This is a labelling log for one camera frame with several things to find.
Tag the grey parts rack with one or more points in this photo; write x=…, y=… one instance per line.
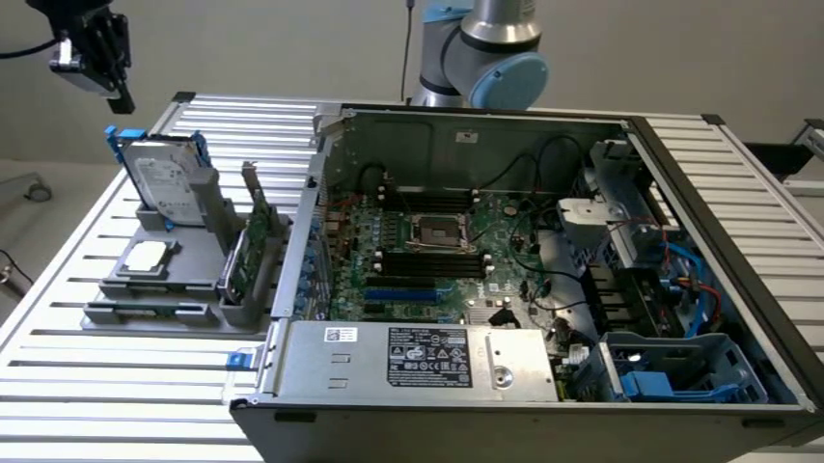
x=192, y=270

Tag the metal drive cage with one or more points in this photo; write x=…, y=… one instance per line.
x=605, y=212

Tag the CPU socket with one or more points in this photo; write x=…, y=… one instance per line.
x=439, y=230

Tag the silver CPU chip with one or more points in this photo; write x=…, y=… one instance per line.
x=147, y=259

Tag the hard disk with blue bracket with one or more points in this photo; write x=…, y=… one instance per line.
x=160, y=181

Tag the green RAM stick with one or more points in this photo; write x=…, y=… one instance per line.
x=144, y=312
x=153, y=288

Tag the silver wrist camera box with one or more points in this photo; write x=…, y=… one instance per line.
x=66, y=65

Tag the open black PC case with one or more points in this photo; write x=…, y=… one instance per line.
x=707, y=270

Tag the silver power supply unit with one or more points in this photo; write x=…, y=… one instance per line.
x=411, y=359

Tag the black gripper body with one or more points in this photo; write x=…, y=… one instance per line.
x=77, y=14

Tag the black expansion slot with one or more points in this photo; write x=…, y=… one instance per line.
x=399, y=282

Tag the grey caster wheel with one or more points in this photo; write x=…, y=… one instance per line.
x=37, y=189

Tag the green graphics card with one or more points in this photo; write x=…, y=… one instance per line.
x=251, y=246

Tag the blue expansion slot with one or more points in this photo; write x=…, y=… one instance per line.
x=399, y=293

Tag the green motherboard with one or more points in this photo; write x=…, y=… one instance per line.
x=424, y=270

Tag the blue case latch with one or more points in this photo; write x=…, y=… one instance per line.
x=236, y=360

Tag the black RAM slot bank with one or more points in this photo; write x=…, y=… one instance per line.
x=432, y=198
x=432, y=263

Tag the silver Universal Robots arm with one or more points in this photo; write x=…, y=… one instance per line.
x=488, y=43

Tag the blue grey disk bay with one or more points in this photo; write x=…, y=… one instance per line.
x=682, y=366

